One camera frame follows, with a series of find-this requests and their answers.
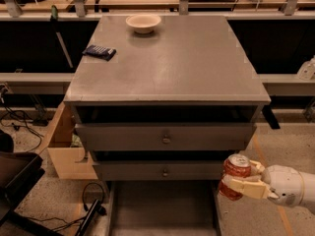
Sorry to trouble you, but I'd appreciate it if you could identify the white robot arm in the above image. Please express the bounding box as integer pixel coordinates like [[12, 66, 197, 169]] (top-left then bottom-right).
[[221, 160, 315, 214]]

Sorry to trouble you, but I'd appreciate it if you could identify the black power strip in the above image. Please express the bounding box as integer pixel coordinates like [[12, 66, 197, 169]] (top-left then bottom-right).
[[75, 200, 106, 236]]

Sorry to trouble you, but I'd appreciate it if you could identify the open bottom grey drawer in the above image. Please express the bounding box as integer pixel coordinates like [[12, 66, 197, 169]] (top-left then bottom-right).
[[105, 181, 222, 236]]

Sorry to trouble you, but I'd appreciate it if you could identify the wooden box on floor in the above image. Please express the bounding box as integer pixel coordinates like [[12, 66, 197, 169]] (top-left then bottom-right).
[[43, 103, 96, 180]]

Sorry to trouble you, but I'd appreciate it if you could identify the dark blue snack bag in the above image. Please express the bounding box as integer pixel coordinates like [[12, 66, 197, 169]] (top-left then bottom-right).
[[83, 45, 116, 61]]

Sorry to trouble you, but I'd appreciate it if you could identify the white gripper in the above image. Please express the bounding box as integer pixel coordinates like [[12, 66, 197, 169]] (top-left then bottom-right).
[[221, 160, 304, 207]]

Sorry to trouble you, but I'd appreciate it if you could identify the black chair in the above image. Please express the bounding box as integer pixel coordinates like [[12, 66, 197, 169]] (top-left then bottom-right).
[[0, 131, 62, 236]]

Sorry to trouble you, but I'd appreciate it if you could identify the top grey drawer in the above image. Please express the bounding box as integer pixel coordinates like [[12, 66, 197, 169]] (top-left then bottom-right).
[[76, 123, 256, 151]]

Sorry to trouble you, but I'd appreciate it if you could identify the grey drawer cabinet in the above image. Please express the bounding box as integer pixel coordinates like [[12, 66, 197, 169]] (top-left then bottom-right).
[[64, 16, 270, 166]]

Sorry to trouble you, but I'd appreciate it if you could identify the red coke can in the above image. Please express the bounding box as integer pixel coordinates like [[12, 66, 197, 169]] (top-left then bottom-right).
[[219, 153, 251, 201]]

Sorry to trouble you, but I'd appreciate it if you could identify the white bowl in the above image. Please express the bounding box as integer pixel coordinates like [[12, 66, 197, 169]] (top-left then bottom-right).
[[126, 14, 161, 34]]

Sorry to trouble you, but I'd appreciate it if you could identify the middle grey drawer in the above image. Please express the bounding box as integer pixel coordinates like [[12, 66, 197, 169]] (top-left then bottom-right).
[[94, 160, 223, 181]]

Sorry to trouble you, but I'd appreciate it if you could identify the black floor cable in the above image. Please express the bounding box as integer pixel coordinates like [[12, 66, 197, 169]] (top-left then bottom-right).
[[0, 86, 44, 153]]

